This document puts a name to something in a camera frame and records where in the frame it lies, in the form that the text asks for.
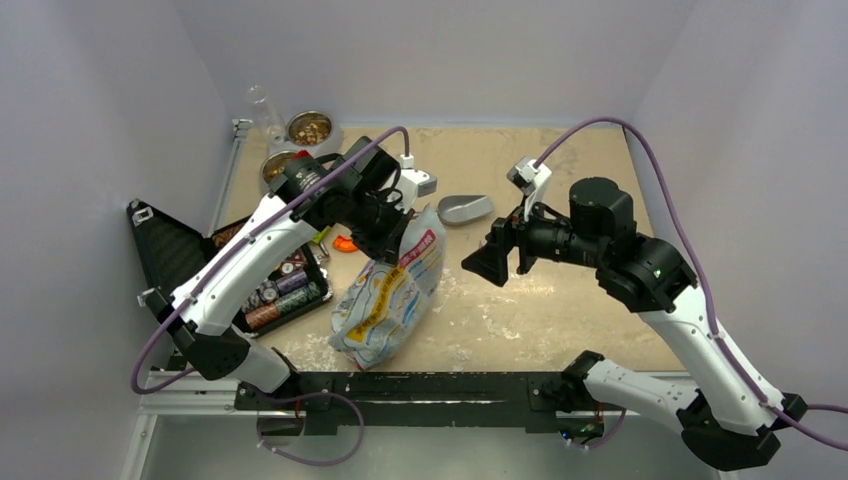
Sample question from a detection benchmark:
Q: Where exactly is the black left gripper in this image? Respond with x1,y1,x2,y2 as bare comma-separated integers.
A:
342,189,415,266

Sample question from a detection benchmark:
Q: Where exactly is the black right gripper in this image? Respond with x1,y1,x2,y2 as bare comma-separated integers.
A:
461,189,604,285

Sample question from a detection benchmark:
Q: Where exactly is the colourful pet food bag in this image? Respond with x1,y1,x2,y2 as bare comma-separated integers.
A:
329,206,447,370

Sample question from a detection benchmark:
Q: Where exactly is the silver metal scoop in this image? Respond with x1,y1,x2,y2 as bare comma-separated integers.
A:
436,194,494,226

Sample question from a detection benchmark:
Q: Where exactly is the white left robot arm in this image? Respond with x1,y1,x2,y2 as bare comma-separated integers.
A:
139,136,436,409

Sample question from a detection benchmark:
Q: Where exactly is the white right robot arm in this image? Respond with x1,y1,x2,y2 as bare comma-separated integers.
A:
462,177,807,471

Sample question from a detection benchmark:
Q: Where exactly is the grey double pet bowl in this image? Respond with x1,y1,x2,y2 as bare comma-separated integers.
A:
260,111,343,186

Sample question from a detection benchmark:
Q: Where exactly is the clear water bottle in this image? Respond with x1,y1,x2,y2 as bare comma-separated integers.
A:
246,85,286,145

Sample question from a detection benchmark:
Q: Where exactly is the black poker chip case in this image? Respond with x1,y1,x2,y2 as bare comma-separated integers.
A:
127,201,333,338

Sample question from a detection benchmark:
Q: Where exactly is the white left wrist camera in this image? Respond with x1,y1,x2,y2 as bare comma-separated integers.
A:
395,154,438,212

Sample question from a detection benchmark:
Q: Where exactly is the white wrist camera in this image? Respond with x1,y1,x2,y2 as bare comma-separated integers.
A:
395,154,438,212
506,157,552,222

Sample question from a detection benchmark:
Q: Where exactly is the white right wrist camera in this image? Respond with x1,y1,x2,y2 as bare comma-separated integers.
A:
506,157,552,222

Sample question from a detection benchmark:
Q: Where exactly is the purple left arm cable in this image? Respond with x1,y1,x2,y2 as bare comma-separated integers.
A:
130,125,412,396

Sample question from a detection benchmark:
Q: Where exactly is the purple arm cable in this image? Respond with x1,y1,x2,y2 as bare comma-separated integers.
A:
130,125,412,396
533,117,848,453

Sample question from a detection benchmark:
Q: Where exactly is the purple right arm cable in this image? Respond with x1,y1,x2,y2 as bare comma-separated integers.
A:
533,117,848,453

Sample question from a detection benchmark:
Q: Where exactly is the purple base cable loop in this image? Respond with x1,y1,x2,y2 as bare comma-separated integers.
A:
255,390,366,467

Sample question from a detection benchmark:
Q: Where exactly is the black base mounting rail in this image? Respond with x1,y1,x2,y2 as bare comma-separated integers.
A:
235,372,621,435

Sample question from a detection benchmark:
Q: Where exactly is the aluminium frame rail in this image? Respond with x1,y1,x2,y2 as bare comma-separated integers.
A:
139,373,239,416

